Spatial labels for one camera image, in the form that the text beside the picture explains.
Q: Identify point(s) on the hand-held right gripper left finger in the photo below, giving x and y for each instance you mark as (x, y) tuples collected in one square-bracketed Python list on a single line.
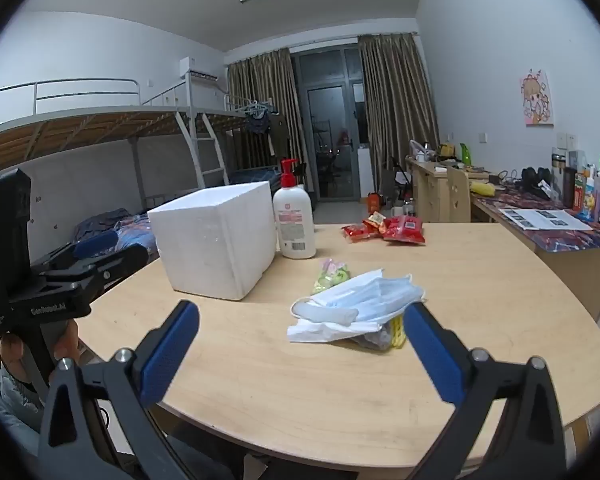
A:
[(172, 352)]

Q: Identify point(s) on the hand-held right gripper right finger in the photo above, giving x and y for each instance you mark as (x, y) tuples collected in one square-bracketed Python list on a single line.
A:
[(432, 355)]

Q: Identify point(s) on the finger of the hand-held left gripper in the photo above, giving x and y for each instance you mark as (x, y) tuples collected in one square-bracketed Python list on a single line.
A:
[(115, 260), (97, 242)]

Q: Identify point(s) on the yellow sponge cloth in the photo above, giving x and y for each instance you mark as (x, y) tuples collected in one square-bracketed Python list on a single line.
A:
[(397, 332)]

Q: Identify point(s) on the blue face mask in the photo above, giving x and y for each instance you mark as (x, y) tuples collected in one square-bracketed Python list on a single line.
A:
[(375, 292), (325, 314)]

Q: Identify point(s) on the white foam box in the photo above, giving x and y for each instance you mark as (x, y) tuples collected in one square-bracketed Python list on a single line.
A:
[(210, 240)]

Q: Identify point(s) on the green and pink packet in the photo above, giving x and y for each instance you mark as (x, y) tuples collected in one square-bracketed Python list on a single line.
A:
[(330, 275)]

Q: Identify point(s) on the person's left forearm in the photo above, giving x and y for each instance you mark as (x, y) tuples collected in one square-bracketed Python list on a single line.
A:
[(7, 405)]

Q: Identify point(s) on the person's left hand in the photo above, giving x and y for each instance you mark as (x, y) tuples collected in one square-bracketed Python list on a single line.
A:
[(11, 355)]

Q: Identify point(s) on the blue patterned quilt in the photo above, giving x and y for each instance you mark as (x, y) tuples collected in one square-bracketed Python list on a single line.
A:
[(125, 232)]

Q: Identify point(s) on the white metal bunk bed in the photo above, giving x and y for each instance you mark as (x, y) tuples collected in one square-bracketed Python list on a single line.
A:
[(240, 117), (80, 127)]

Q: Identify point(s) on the large red snack packet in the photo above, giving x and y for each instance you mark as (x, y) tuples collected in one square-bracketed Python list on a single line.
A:
[(405, 230)]

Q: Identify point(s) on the white bunk bed ladder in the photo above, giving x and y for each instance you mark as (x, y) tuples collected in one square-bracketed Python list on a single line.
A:
[(207, 152)]

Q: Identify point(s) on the small red snack packet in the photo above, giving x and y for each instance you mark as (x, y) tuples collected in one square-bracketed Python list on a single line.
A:
[(356, 232)]

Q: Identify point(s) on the red striped snack packet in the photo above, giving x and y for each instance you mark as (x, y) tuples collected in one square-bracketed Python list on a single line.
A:
[(375, 220)]

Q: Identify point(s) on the desk with patterned mat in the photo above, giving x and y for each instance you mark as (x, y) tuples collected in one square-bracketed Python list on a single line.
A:
[(560, 260)]

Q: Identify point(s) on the dark blue bedding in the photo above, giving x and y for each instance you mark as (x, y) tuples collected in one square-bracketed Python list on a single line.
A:
[(250, 175)]

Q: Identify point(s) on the orange bag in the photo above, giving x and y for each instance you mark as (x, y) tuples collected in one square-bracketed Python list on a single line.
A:
[(375, 203)]

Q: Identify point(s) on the wooden chair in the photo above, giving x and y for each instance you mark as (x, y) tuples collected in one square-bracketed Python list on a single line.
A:
[(459, 195)]

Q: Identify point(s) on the light wooden desk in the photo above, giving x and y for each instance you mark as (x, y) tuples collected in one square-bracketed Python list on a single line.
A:
[(430, 190)]

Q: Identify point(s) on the yellow corn-shaped item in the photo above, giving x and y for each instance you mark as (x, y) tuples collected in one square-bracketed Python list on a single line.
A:
[(484, 188)]

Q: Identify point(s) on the printed paper sheet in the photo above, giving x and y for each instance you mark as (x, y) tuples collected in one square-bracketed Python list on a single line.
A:
[(545, 219)]

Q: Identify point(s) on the white lotion pump bottle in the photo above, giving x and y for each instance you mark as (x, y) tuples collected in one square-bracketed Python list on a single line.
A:
[(294, 220)]

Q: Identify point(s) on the dark hanging clothes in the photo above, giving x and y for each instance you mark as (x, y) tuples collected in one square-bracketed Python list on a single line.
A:
[(257, 122)]

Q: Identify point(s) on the white air conditioner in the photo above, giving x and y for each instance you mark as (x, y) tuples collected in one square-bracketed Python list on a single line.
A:
[(197, 67)]

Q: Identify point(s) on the white kettle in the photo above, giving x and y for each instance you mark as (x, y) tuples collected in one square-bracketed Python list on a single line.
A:
[(419, 153)]

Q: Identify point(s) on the steel thermos flask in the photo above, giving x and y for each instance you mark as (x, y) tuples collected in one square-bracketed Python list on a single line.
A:
[(558, 165)]

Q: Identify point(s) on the row of toiletry bottles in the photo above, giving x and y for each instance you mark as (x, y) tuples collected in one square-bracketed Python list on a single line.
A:
[(595, 195)]

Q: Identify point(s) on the brown curtain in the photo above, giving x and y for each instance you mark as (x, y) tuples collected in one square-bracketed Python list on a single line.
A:
[(275, 90), (397, 100)]

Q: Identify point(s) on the glass balcony door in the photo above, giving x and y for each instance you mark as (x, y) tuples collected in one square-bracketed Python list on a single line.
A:
[(330, 125)]

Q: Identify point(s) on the white wall socket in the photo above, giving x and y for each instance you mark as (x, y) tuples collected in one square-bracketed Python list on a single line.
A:
[(566, 140)]

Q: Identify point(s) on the cartoon wall poster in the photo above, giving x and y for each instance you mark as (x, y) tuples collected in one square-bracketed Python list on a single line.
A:
[(536, 97)]

